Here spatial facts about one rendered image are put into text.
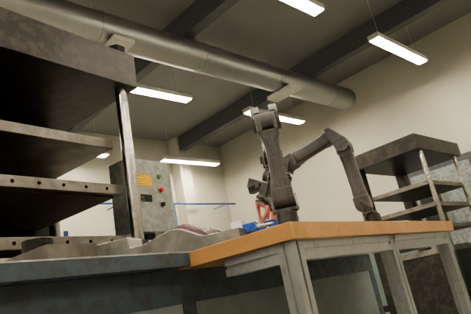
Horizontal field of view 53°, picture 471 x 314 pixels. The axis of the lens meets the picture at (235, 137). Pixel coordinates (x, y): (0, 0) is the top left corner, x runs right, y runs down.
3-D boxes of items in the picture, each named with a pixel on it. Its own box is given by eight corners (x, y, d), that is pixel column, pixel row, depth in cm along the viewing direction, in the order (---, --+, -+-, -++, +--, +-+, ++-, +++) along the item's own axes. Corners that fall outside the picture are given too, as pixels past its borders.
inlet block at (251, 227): (277, 231, 145) (274, 214, 147) (273, 230, 141) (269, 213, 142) (239, 241, 149) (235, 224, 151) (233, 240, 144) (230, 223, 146)
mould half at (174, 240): (268, 248, 160) (261, 216, 164) (242, 245, 137) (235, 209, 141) (142, 277, 175) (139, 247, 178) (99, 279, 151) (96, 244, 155)
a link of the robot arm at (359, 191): (357, 214, 186) (331, 139, 198) (360, 215, 192) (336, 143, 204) (372, 209, 184) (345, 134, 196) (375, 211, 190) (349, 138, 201)
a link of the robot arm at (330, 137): (276, 160, 205) (336, 121, 197) (283, 163, 213) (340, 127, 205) (289, 183, 200) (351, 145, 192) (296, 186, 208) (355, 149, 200)
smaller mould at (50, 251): (99, 268, 125) (97, 242, 127) (47, 272, 113) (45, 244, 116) (57, 282, 136) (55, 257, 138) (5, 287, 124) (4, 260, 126)
